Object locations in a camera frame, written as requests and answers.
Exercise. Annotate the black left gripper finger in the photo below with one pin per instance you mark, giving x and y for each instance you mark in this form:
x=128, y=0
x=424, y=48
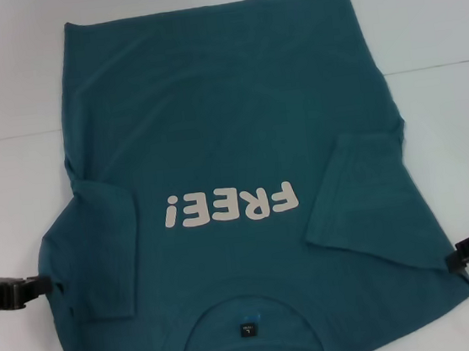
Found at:
x=39, y=286

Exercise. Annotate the teal blue printed t-shirt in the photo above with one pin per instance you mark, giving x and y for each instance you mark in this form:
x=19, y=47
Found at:
x=211, y=123

